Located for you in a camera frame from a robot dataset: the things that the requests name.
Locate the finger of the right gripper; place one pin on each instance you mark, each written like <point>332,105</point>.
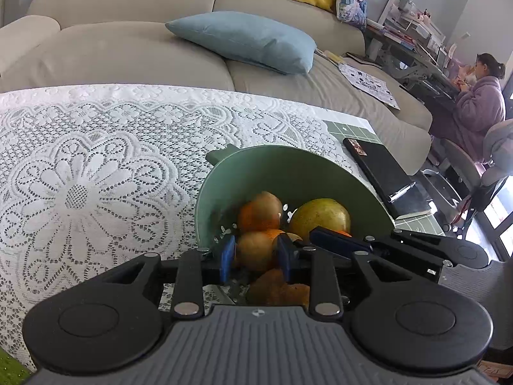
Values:
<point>337,243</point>

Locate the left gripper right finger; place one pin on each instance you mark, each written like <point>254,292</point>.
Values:
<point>314,268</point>

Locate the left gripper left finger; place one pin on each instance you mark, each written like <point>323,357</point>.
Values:
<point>193,271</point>

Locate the yellow-green pear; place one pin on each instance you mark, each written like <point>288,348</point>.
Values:
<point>322,212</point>
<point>270,289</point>

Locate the small brown longan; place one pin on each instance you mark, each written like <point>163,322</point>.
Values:
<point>293,237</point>
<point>267,210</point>
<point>256,250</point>

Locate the orange tangerine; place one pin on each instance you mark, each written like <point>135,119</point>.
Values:
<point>245,221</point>
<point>341,232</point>

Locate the small brown longan front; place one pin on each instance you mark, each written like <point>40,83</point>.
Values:
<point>267,210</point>

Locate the green cucumber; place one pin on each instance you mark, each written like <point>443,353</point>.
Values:
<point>12,372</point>

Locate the green grid table mat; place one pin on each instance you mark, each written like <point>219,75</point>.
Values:
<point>426,224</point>

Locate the silver black pen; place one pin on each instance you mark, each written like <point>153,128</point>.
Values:
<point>399,193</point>

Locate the green plastic colander bowl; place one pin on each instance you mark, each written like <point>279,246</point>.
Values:
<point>295,176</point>

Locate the black notebook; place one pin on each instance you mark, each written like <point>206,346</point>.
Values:
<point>387,176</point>

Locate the grey office chair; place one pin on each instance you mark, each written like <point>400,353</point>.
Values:
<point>482,180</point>

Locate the white lace tablecloth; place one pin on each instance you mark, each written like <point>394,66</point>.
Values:
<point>92,176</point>

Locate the person in purple robe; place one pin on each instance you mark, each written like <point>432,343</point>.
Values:
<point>467,119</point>

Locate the printed paper sheet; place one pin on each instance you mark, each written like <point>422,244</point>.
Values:
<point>368,84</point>

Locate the cluttered desk with shelf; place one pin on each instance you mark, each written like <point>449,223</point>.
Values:
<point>410,48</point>

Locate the light blue pillow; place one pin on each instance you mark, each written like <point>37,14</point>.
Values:
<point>249,39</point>

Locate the blue floral cushion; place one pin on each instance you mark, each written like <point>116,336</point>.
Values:
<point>352,12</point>

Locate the beige sofa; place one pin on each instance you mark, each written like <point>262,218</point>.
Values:
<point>72,42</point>

